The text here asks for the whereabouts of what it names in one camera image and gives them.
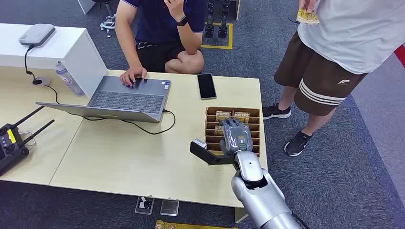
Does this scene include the standing person's right hand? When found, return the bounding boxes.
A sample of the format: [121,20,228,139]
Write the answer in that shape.
[298,0,318,13]

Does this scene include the seated person's right hand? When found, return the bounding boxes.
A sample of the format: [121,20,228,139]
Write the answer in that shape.
[120,65,148,87]

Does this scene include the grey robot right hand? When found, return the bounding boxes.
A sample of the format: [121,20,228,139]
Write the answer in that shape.
[219,118,254,156]

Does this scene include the seated person's left hand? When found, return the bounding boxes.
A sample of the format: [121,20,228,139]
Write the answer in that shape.
[164,0,187,22]

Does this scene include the stack of gold cards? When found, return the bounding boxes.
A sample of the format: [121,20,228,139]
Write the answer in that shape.
[296,8,320,26]

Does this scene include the seated person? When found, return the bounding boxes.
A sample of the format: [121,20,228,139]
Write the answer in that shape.
[114,0,208,86]

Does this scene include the wooden card organizer box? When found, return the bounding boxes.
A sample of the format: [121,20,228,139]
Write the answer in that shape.
[204,106,261,157]

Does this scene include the standing person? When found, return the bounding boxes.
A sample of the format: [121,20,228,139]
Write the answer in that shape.
[262,0,405,157]

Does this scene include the grey laptop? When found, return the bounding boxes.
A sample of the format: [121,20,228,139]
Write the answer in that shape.
[35,75,172,124]

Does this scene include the black robot legs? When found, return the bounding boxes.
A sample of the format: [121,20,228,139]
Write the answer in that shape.
[204,0,230,40]

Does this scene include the office chair base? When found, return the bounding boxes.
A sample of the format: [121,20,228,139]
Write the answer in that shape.
[93,0,117,38]

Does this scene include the black smartphone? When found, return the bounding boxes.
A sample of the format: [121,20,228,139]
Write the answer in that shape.
[197,73,217,101]

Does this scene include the clear plastic water bottle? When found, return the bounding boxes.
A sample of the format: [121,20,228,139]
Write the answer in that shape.
[55,62,85,97]

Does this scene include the white cabinet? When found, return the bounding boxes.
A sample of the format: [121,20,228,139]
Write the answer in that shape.
[0,23,108,99]

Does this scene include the pale desk leg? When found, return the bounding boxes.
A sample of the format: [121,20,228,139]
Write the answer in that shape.
[234,208,249,224]

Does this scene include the white furniture piece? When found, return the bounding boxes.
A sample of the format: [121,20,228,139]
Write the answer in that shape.
[77,0,96,15]

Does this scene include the grey flat box device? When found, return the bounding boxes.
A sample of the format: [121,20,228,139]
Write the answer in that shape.
[18,23,56,47]

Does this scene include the gold patterned sheet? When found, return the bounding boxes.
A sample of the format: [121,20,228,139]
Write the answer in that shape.
[154,220,238,229]

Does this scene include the red object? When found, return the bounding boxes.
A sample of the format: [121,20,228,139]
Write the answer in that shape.
[394,44,405,69]

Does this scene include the black remote controller with antennas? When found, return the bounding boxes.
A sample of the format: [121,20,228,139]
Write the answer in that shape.
[0,105,55,177]

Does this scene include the black wrist camera with pale box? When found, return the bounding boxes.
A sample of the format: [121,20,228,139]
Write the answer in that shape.
[190,138,237,166]

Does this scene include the black laptop power cable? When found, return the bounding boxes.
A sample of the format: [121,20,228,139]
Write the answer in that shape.
[66,109,176,135]

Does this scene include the grey desk cable grommet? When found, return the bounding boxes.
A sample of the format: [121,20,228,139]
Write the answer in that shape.
[32,76,51,87]

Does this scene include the black device cable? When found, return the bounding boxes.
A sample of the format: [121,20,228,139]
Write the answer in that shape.
[24,45,60,105]

